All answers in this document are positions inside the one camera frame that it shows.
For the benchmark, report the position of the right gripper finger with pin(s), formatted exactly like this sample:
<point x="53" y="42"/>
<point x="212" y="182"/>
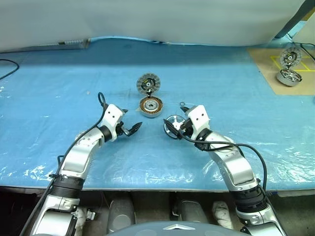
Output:
<point x="184" y="110"/>
<point x="172" y="131"/>

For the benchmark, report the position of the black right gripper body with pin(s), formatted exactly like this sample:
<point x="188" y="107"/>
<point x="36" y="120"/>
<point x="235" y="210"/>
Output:
<point x="187" y="127"/>

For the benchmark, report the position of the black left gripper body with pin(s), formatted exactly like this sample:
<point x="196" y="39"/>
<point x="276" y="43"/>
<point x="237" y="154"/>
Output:
<point x="121" y="128"/>

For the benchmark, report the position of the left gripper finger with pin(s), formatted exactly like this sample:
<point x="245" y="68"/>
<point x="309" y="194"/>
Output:
<point x="134" y="128"/>
<point x="124" y="111"/>

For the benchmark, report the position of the silver spoked motor rotor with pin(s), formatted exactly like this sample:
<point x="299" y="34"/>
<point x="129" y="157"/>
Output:
<point x="173" y="121"/>

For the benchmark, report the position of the motor stator with copper windings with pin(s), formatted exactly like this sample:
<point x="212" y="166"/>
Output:
<point x="150" y="107"/>

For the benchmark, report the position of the round motor cover with circuit board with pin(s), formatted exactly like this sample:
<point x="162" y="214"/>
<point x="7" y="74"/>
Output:
<point x="290" y="57"/>
<point x="148" y="83"/>

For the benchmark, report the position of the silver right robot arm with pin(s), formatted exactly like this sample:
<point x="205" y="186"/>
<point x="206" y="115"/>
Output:
<point x="233" y="162"/>

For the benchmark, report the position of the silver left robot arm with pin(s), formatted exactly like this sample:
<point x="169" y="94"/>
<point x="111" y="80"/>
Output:
<point x="76" y="157"/>

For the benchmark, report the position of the silver assembled motor housing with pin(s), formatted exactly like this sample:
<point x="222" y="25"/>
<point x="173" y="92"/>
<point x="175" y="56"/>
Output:
<point x="289" y="78"/>

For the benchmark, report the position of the blue plastic table cover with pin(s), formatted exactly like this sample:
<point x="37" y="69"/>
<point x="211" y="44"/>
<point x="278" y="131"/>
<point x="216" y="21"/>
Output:
<point x="73" y="110"/>

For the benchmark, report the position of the grey rounded cylinder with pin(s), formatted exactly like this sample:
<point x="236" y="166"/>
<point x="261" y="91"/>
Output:
<point x="120" y="214"/>
<point x="190" y="211"/>

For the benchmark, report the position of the grey power strip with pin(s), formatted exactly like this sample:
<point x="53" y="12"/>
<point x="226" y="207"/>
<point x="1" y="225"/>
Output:
<point x="71" y="43"/>

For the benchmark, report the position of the brown cardboard mat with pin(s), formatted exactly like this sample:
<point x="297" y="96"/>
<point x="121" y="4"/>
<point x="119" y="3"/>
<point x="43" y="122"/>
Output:
<point x="265" y="73"/>

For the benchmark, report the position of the white backdrop sheet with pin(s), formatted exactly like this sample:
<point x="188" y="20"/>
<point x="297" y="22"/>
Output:
<point x="147" y="19"/>

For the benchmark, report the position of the grey robot torso shell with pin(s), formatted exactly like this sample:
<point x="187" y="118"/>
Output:
<point x="172" y="229"/>

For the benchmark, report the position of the dark grey slanted bar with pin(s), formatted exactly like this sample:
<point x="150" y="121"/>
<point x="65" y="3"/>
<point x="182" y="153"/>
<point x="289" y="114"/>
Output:
<point x="292" y="23"/>

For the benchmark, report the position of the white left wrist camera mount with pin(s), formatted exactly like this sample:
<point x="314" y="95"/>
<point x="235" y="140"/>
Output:
<point x="113" y="115"/>

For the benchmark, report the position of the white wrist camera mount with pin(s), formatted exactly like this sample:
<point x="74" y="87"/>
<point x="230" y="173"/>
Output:
<point x="199" y="118"/>
<point x="113" y="115"/>

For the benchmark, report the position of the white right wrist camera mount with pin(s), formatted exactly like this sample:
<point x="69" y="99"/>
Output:
<point x="199" y="118"/>

